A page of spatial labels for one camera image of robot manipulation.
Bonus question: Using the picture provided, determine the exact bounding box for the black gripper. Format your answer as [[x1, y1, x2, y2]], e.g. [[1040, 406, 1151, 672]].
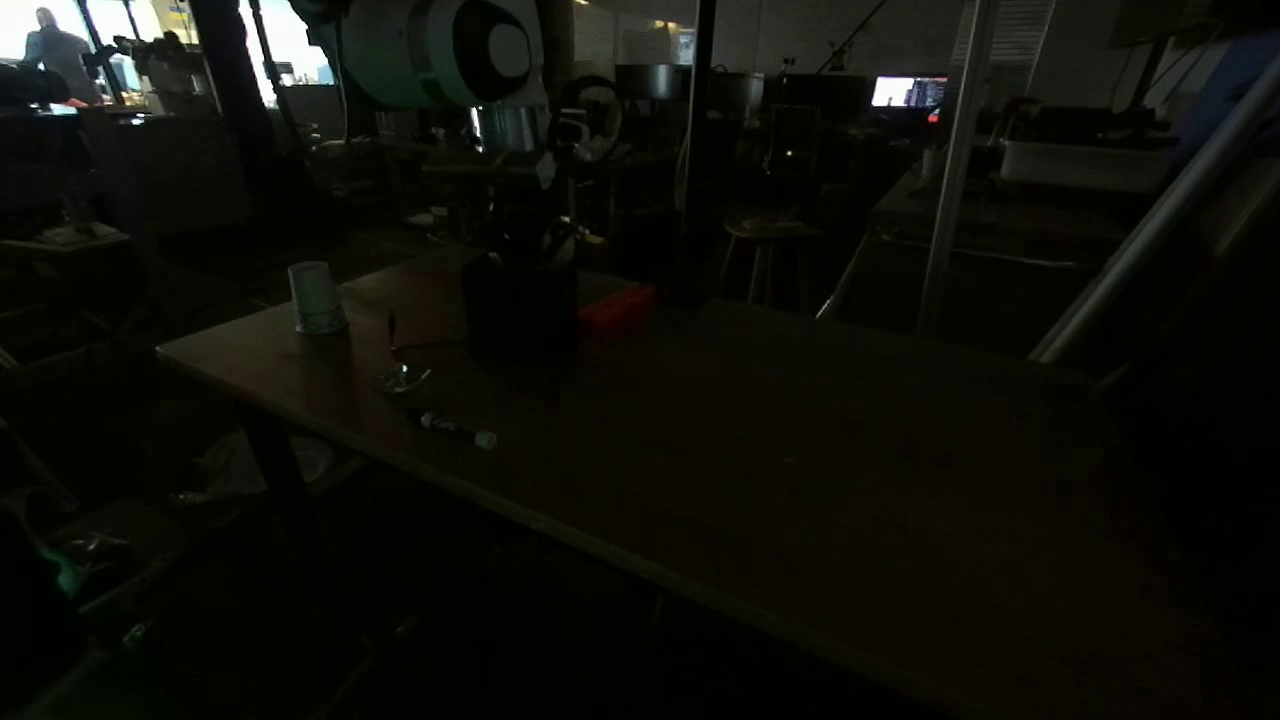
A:
[[477, 115, 593, 257]]

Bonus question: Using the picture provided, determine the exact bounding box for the black mesh box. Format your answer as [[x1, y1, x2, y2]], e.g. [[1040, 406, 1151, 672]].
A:
[[460, 245, 583, 365]]

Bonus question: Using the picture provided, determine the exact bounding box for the red stapler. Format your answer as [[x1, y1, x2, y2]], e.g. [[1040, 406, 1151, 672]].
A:
[[572, 272, 660, 340]]

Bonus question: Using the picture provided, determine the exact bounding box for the crumpled clear plastic wrapper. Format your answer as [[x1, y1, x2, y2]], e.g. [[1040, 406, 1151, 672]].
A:
[[381, 347, 439, 402]]

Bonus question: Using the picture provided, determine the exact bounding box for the round wooden stool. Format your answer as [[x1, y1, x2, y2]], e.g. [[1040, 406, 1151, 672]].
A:
[[714, 206, 828, 312]]

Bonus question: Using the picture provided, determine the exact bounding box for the white paper cup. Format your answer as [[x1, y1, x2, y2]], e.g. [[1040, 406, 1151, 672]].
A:
[[283, 257, 352, 340]]

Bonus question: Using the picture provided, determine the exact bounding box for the lit monitor screen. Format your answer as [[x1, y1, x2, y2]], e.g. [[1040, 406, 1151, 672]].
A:
[[864, 67, 956, 115]]

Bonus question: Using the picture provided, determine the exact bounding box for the vertical white metal pole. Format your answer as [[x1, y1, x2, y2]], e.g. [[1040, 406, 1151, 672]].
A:
[[914, 0, 1000, 333]]

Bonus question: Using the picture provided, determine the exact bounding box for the person in background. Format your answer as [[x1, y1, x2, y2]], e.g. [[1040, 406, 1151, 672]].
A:
[[25, 2, 98, 102]]

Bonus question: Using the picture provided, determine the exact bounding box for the diagonal grey metal pole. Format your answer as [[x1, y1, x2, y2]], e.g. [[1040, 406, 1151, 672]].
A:
[[1024, 59, 1280, 367]]

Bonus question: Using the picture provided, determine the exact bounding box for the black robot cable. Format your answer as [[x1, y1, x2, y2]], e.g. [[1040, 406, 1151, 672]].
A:
[[548, 67, 631, 170]]

